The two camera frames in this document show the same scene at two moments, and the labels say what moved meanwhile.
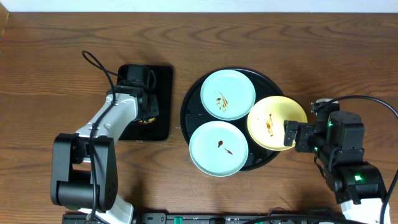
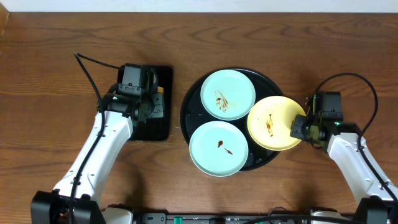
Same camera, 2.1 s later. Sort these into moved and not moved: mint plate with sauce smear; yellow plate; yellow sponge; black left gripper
Moved: yellow sponge
Not moved: mint plate with sauce smear; black left gripper; yellow plate
